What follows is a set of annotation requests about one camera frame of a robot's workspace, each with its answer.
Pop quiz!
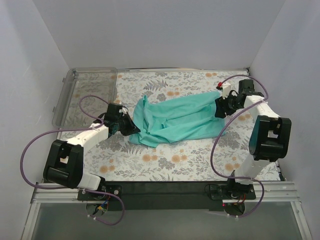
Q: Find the teal t shirt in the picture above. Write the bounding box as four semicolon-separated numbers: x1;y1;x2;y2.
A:
129;91;225;148

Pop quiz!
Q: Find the clear plastic bin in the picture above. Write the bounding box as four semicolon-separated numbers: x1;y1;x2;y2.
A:
52;67;118;129

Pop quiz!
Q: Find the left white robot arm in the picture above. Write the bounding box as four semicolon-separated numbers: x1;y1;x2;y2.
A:
43;103;140;200

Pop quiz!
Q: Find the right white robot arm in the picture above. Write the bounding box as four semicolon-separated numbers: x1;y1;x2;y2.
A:
215;79;292;199

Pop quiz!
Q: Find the floral table mat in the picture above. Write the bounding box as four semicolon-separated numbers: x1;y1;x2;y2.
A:
83;70;254;181

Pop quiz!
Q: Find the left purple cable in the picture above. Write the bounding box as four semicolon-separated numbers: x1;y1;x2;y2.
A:
19;95;126;226

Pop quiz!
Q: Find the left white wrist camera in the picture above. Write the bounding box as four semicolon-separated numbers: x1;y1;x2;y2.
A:
118;106;128;116

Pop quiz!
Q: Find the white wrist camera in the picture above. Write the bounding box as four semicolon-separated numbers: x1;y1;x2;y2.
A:
118;106;128;116
216;82;232;99

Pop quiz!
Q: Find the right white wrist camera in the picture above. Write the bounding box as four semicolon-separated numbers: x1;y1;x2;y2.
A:
216;82;232;99

